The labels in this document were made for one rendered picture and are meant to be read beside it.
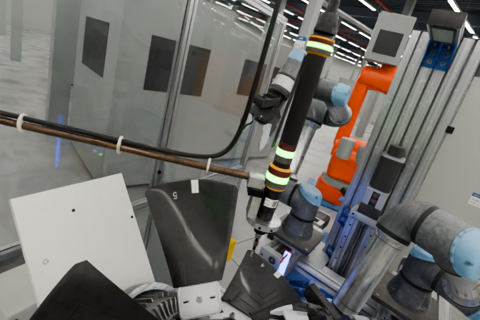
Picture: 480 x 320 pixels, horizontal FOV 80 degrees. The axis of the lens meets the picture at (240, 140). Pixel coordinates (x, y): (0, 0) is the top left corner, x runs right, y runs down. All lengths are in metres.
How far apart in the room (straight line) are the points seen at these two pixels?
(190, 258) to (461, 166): 1.97
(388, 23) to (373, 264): 3.83
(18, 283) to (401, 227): 1.10
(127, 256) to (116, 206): 0.13
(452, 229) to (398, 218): 0.12
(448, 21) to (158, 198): 0.94
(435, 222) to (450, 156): 1.46
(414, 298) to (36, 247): 1.21
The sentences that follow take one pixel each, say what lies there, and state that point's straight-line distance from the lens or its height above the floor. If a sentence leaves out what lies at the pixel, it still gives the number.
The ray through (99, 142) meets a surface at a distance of 0.57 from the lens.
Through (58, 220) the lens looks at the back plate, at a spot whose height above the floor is 1.31.
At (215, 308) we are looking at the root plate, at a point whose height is 1.25.
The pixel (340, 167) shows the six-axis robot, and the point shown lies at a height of 0.59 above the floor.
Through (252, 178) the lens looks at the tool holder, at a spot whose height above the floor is 1.55.
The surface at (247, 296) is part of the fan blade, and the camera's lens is 0.83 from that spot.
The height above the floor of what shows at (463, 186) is 1.34.
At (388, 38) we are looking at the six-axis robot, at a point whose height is 2.46.
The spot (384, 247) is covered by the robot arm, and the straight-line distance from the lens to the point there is 0.94.
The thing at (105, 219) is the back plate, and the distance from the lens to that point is 0.82.
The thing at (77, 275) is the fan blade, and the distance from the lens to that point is 0.48.
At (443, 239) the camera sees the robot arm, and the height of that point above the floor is 1.47.
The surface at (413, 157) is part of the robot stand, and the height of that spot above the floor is 1.54.
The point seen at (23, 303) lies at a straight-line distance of 1.08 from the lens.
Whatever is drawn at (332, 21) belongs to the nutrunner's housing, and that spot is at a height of 1.84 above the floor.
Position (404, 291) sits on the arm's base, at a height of 1.09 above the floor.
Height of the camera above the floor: 1.75
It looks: 16 degrees down
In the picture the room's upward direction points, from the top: 15 degrees clockwise
